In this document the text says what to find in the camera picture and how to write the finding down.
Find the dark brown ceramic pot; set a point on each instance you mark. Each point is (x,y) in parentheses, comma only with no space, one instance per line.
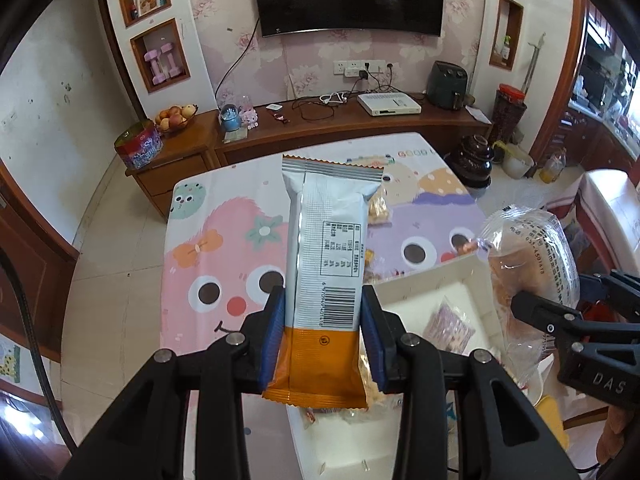
(470,162)

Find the white plastic bucket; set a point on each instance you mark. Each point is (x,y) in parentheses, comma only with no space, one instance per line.
(517,165)

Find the small red item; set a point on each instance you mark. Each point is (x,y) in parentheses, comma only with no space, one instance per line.
(280,118)

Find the white cloth covered furniture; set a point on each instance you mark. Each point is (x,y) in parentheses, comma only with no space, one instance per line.
(607,210)

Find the blue snow globe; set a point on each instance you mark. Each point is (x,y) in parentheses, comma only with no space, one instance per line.
(231,120)

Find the yellow stool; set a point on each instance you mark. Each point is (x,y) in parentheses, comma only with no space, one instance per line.
(552,420)

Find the small white device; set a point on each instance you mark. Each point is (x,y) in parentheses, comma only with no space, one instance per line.
(274,107)

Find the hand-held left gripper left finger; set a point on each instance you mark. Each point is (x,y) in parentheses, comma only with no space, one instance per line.
(272,340)

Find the dark green air fryer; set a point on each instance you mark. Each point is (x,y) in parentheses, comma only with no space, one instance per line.
(446,85)

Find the orange white snack packet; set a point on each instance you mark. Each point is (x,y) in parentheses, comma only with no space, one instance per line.
(325,240)

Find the white paper sheet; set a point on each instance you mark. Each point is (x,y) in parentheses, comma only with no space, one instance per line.
(478,115)

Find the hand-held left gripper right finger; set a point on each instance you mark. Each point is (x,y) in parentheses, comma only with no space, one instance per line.
(372,340)

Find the pink snow globe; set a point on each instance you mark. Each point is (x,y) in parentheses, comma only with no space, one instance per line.
(249,112)

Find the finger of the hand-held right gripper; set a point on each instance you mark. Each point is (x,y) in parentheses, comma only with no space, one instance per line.
(535,310)
(595,287)

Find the jar of orange liquid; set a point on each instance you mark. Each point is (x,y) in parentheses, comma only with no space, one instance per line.
(551,169)

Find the wooden television cabinet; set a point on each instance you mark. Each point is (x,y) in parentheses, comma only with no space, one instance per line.
(320,132)

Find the red round tin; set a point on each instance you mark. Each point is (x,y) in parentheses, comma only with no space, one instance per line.
(139,147)

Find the cartoon printed tablecloth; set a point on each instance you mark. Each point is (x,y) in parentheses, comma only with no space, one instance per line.
(210,240)

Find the clear purple snack packet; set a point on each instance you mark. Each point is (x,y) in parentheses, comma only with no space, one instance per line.
(447,327)

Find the clear bread bag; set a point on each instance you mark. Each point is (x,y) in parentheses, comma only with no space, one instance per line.
(530,260)

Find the bowl of fruit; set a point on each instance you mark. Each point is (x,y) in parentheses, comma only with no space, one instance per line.
(175,119)

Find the yellow printed picture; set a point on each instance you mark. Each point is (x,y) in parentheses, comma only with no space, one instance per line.
(10,360)

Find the spray bottle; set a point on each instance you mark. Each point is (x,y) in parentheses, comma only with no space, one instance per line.
(506,49)

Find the pile of snack packets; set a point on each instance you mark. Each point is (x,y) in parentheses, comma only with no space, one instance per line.
(377,210)

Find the brown wooden door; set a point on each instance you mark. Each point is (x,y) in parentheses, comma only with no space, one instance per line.
(30,260)

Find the white set-top box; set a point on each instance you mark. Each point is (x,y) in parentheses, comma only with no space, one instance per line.
(390,104)

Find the dark wicker basket red lid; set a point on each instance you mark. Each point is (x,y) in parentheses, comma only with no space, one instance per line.
(507,117)

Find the white plastic tray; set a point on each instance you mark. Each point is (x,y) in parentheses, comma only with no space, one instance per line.
(415,300)

